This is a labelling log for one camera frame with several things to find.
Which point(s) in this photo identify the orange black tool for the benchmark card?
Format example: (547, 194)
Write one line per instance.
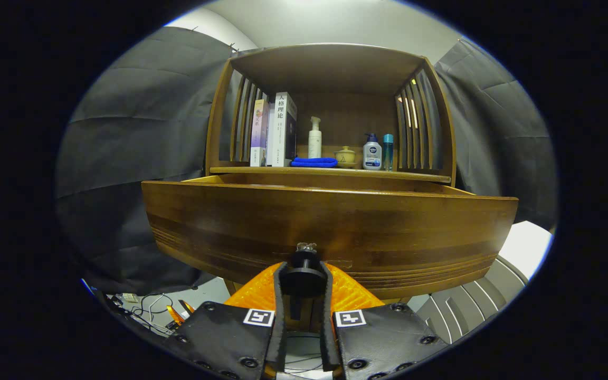
(173, 315)

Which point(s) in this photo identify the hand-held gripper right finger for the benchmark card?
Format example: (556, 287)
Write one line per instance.
(383, 343)

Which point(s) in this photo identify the brown wooden drawer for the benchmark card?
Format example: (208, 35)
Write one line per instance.
(335, 221)

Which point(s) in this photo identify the white pump bottle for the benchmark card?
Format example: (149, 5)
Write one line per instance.
(314, 145)

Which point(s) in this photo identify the white tabletop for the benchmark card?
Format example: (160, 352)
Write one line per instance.
(531, 245)

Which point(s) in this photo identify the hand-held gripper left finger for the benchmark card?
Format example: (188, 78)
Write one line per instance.
(230, 343)

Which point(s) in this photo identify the purple book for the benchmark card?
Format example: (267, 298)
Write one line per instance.
(259, 132)

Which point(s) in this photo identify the white bottle with blue cap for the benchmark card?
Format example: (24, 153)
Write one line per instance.
(372, 155)

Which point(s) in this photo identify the brown wooden cabinet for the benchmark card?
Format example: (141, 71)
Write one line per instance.
(335, 68)

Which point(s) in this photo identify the blue folded cloth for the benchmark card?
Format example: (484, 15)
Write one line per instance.
(314, 162)

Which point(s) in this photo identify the teal slim bottle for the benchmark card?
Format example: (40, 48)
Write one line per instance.
(388, 153)

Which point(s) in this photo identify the grey ribbed plastic panel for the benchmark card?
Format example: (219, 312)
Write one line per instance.
(473, 301)

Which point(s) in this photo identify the black backdrop cloth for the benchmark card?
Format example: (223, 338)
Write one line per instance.
(124, 158)

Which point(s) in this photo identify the white thick book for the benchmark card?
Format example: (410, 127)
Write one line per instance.
(280, 137)

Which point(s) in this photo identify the wooden countertop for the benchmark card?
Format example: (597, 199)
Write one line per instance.
(335, 172)

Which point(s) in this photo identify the yellow lidded tea cup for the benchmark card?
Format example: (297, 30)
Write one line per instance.
(345, 155)

